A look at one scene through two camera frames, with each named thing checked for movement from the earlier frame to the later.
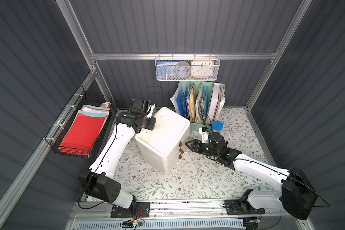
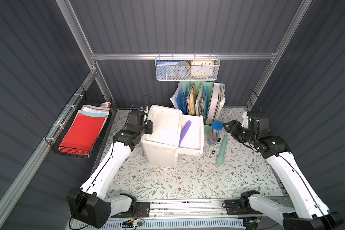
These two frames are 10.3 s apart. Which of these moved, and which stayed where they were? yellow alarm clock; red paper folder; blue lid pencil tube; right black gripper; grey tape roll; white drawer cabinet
Moved: right black gripper; white drawer cabinet
Stayed: grey tape roll; red paper folder; yellow alarm clock; blue lid pencil tube
